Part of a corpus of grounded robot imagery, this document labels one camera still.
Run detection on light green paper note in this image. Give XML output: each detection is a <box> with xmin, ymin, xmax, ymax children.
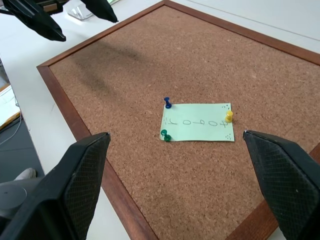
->
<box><xmin>159</xmin><ymin>102</ymin><xmax>236</xmax><ymax>143</ymax></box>

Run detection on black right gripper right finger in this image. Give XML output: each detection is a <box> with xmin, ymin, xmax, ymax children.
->
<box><xmin>242</xmin><ymin>129</ymin><xmax>320</xmax><ymax>240</ymax></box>

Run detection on clear plastic container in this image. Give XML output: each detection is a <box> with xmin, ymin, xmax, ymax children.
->
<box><xmin>66</xmin><ymin>4</ymin><xmax>96</xmax><ymax>22</ymax></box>

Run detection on silver robot body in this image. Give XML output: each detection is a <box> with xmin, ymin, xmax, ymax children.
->
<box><xmin>0</xmin><ymin>176</ymin><xmax>45</xmax><ymax>222</ymax></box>

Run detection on yellow push pin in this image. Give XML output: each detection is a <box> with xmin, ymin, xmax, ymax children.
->
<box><xmin>224</xmin><ymin>110</ymin><xmax>235</xmax><ymax>124</ymax></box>

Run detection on green push pin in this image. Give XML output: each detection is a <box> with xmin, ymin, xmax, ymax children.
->
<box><xmin>160</xmin><ymin>128</ymin><xmax>173</xmax><ymax>143</ymax></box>

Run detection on white shoe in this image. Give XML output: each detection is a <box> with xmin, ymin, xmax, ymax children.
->
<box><xmin>14</xmin><ymin>167</ymin><xmax>38</xmax><ymax>181</ymax></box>

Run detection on white cable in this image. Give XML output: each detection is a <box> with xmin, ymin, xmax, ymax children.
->
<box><xmin>0</xmin><ymin>96</ymin><xmax>23</xmax><ymax>146</ymax></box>

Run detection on brown wooden box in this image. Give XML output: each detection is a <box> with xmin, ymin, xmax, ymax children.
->
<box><xmin>42</xmin><ymin>0</ymin><xmax>64</xmax><ymax>15</ymax></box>

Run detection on wood framed cork board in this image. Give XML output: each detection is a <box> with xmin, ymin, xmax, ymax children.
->
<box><xmin>36</xmin><ymin>0</ymin><xmax>320</xmax><ymax>240</ymax></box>

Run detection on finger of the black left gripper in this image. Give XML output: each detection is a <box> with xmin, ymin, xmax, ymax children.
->
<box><xmin>81</xmin><ymin>0</ymin><xmax>119</xmax><ymax>24</ymax></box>
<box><xmin>0</xmin><ymin>0</ymin><xmax>67</xmax><ymax>42</ymax></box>

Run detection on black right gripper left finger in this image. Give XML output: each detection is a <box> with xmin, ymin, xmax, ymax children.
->
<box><xmin>0</xmin><ymin>131</ymin><xmax>112</xmax><ymax>240</ymax></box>

